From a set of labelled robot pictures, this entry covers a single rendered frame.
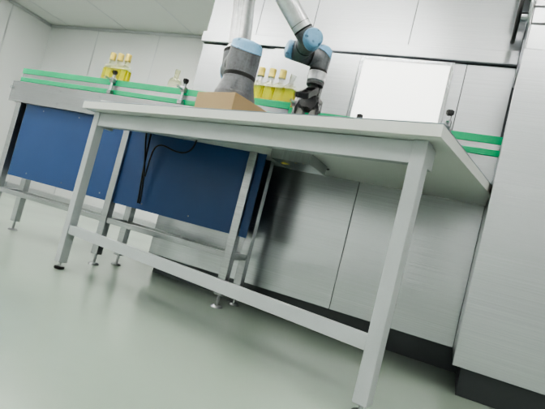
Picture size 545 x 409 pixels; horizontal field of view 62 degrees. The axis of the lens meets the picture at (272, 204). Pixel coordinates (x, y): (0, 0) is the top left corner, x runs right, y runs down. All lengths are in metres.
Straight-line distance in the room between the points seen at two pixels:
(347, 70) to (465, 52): 0.53
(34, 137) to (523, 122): 2.46
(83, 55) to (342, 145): 6.90
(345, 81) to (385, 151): 1.10
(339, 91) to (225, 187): 0.73
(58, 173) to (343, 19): 1.72
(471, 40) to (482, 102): 0.30
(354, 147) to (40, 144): 2.02
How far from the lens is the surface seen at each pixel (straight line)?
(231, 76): 1.66
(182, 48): 6.84
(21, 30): 8.40
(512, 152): 1.79
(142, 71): 7.10
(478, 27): 2.38
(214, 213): 2.10
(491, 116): 2.22
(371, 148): 1.28
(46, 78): 3.03
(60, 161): 2.76
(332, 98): 2.30
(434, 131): 1.18
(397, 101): 2.24
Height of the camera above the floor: 0.40
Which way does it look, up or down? 3 degrees up
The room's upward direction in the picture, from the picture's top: 14 degrees clockwise
